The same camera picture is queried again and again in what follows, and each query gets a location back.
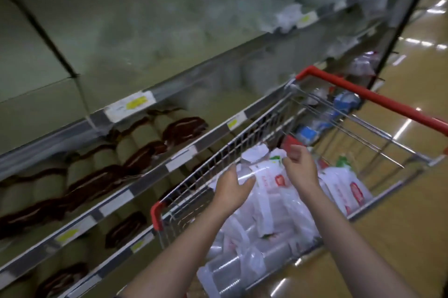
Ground small white packet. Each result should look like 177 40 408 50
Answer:
241 143 270 165

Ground person's left forearm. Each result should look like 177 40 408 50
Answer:
117 203 230 298

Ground blue and white packets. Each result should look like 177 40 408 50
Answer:
297 91 362 146

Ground clear plastic cup sleeve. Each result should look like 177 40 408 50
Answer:
245 235 317 274
197 252 266 298

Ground person's right hand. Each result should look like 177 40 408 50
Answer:
282 145 321 198

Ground white packet with red label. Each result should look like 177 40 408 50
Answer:
318 165 374 217

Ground group of shelf price labels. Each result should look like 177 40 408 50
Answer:
0 10 320 298

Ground pile of clear plastic containers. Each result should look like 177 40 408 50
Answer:
94 0 357 74

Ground person's left hand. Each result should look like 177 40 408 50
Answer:
212 164 256 217

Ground metal shopping cart red handle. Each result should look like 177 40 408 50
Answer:
150 65 448 298

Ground row of brown paper cup sleeves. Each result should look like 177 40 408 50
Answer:
0 108 210 298

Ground green topped white packet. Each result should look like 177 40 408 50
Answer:
335 154 352 170

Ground grey metal shelving unit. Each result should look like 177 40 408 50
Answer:
0 0 442 298

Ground red plastic piece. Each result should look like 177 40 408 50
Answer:
280 135 304 152

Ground person's right forearm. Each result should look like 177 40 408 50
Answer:
300 185 420 298

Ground white plastic cup packet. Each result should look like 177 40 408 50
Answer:
237 157 317 240

